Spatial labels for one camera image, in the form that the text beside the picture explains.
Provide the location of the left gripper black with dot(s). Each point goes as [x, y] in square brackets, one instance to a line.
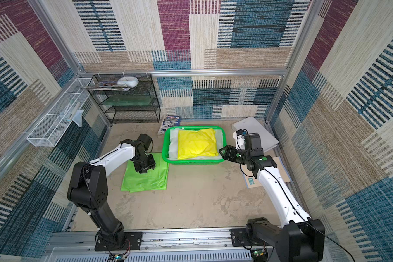
[152, 164]

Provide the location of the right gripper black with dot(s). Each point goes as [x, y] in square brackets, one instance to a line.
[231, 154]

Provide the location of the lime green raincoat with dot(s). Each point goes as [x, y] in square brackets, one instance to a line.
[155, 179]

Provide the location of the small yellow raincoat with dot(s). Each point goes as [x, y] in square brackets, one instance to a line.
[197, 143]

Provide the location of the white translucent raincoat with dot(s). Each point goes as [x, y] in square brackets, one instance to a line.
[172, 152]

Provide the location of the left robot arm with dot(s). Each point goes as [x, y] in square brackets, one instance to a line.
[88, 188]

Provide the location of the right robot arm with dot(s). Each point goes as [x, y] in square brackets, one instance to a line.
[299, 238]

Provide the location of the white book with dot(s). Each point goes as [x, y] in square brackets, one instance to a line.
[252, 125]

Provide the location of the tan notebook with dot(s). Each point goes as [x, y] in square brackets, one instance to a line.
[251, 182]

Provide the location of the blue treehouse book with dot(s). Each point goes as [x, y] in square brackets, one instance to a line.
[168, 122]

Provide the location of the white bowl on rack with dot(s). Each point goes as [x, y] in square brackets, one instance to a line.
[128, 82]

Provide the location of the magazine on rack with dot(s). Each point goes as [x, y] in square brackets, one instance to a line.
[107, 87]

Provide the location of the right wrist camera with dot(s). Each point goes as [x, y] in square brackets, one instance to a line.
[240, 138]

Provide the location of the black wire shelf rack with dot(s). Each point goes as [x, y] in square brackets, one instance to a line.
[139, 104]

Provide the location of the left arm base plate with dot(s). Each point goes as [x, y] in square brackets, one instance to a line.
[120, 241]

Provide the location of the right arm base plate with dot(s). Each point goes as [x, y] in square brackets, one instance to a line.
[240, 238]

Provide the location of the white wire wall basket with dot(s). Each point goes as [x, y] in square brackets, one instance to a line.
[67, 109]

